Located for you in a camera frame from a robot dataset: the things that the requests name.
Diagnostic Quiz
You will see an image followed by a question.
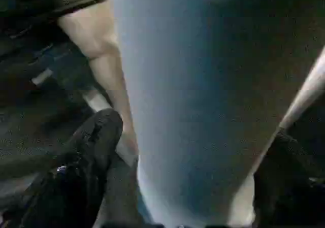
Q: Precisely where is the white plastic table leg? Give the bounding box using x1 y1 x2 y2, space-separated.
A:
109 0 325 228

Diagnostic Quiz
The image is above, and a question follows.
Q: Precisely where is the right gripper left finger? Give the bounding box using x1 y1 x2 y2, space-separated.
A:
4 108 124 228

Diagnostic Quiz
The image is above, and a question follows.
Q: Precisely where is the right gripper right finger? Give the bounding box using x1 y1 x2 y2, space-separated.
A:
252 127 325 228

